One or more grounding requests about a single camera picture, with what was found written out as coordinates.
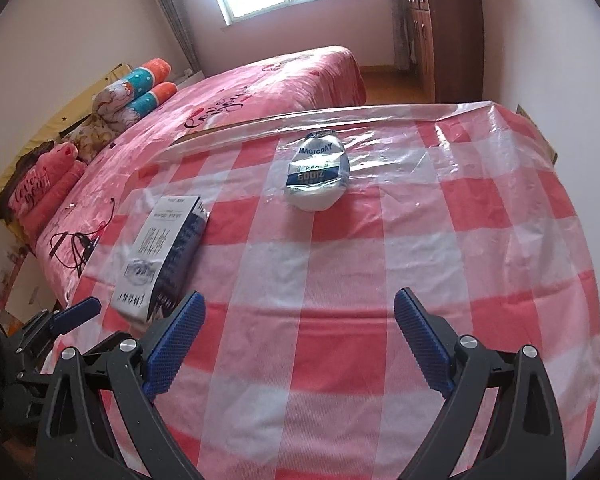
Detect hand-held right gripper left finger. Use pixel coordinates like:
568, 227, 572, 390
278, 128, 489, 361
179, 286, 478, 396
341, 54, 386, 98
34, 290, 207, 480

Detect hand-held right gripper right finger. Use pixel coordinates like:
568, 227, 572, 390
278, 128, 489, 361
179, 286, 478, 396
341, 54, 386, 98
393, 287, 567, 480

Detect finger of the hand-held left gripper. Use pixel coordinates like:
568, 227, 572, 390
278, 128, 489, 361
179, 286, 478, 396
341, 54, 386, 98
22, 296, 103, 342

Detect white dark blue carton box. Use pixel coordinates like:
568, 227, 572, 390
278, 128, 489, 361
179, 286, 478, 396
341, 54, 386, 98
111, 195, 211, 333

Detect white blue soft packet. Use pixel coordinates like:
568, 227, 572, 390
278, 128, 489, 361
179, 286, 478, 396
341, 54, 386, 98
284, 129, 352, 212

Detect red white checked tablecloth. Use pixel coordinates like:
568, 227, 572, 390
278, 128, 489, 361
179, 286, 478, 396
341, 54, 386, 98
70, 100, 600, 480

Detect pink folded blanket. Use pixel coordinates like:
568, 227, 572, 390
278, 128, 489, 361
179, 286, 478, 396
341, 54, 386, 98
7, 142, 81, 211
17, 160, 88, 236

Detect dark brown cloth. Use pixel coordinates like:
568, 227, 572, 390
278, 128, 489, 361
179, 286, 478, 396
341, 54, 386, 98
0, 140, 56, 221

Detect beige floral pillow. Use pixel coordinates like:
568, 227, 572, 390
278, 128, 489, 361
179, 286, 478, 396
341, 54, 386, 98
62, 112, 126, 163

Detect yellow headboard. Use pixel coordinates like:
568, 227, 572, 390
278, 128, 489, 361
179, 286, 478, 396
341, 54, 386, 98
0, 62, 133, 206

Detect clear plastic table cover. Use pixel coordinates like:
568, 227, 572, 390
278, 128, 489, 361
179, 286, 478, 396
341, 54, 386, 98
70, 100, 600, 480

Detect orange teal bolster pillow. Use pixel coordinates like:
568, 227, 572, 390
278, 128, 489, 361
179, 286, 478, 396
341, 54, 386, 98
100, 81, 178, 121

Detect light wooden board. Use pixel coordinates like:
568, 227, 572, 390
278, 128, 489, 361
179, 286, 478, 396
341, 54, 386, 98
516, 104, 558, 163

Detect rolled colourful blankets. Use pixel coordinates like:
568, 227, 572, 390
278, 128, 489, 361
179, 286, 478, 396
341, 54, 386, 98
92, 57, 173, 111

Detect brown wooden cabinet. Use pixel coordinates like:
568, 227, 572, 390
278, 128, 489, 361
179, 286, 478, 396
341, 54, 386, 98
397, 0, 483, 106

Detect grey curtain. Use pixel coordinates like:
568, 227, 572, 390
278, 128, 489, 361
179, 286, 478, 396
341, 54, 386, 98
140, 0, 201, 76

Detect black charger with cable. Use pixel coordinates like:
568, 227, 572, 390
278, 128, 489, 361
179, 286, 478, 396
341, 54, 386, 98
49, 196, 118, 271

